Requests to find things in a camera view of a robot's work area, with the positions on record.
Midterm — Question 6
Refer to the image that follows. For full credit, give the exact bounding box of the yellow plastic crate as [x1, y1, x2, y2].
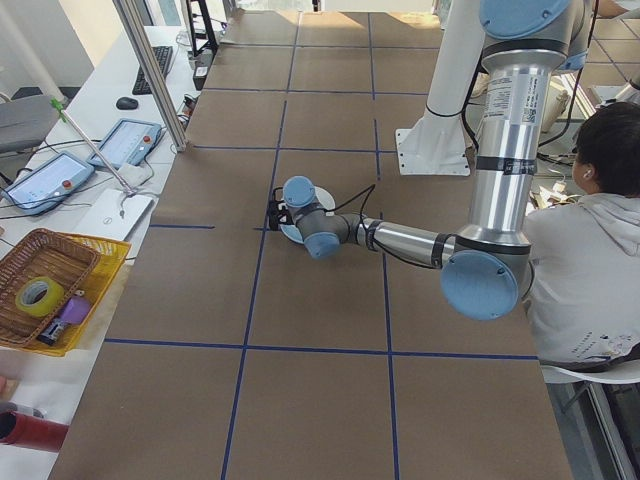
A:
[34, 232, 133, 358]

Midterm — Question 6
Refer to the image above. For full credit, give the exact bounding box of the aluminium profile post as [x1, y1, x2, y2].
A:
[112, 0, 189, 154]

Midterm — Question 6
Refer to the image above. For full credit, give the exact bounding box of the brown wicker basket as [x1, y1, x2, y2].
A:
[0, 228, 102, 347]

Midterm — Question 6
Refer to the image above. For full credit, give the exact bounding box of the black box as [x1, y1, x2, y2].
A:
[191, 52, 215, 92]

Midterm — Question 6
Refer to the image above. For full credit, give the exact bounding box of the black metal stand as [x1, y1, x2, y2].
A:
[186, 0, 222, 57]

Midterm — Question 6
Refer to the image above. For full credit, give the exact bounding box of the person in white hoodie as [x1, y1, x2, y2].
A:
[521, 101, 640, 374]

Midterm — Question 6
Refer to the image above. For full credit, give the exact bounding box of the red cylinder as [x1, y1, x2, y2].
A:
[0, 409, 69, 454]

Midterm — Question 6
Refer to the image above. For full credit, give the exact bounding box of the grey fabric chair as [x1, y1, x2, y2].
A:
[0, 94, 59, 156]

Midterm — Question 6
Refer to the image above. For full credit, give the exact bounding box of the white chair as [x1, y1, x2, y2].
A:
[540, 359, 640, 387]

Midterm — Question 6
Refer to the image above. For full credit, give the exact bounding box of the light blue round plate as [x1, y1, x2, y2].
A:
[277, 222, 306, 247]

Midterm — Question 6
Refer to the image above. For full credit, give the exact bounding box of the blue-grey teach pendant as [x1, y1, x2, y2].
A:
[87, 118, 167, 170]
[0, 150, 97, 218]

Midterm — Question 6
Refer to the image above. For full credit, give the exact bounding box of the black keyboard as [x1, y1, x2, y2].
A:
[131, 45, 175, 96]

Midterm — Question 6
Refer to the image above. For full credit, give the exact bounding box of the thin metal rod green clip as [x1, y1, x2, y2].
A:
[49, 97, 139, 198]

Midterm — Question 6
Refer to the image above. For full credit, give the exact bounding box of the yellow-green tape roll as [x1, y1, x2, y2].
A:
[14, 276, 67, 320]

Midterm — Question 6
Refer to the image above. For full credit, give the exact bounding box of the purple box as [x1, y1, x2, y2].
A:
[55, 296, 93, 327]

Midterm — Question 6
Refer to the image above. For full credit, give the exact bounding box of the white laptop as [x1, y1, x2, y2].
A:
[72, 187, 157, 247]

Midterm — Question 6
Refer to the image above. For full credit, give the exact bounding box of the white cloth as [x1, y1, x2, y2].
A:
[116, 162, 154, 189]

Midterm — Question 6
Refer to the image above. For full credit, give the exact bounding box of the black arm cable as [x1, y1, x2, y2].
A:
[327, 183, 447, 269]

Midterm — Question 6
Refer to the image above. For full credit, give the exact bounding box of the white pedestal column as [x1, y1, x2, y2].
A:
[394, 0, 494, 177]

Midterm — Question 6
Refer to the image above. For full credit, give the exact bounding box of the small black device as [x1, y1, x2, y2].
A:
[35, 319, 67, 347]

